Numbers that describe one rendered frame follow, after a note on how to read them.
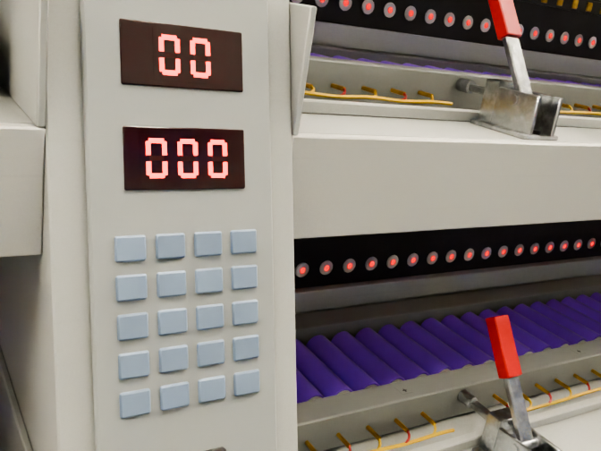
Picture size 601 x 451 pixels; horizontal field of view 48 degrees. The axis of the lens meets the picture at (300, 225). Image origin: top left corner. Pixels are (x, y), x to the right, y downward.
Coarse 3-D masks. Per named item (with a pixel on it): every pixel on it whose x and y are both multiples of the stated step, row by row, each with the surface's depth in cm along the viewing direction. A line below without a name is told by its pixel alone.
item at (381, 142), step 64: (320, 0) 47; (384, 0) 50; (448, 0) 53; (512, 0) 38; (576, 0) 60; (320, 64) 35; (384, 64) 38; (448, 64) 52; (512, 64) 37; (576, 64) 63; (320, 128) 29; (384, 128) 32; (448, 128) 35; (512, 128) 36; (576, 128) 43; (320, 192) 29; (384, 192) 30; (448, 192) 32; (512, 192) 35; (576, 192) 38
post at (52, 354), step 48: (288, 0) 26; (48, 48) 22; (288, 48) 27; (48, 96) 22; (288, 96) 27; (48, 144) 22; (288, 144) 27; (48, 192) 22; (288, 192) 27; (48, 240) 22; (288, 240) 27; (0, 288) 33; (48, 288) 23; (288, 288) 27; (0, 336) 33; (48, 336) 23; (288, 336) 27; (48, 384) 23; (288, 384) 27; (48, 432) 24; (288, 432) 27
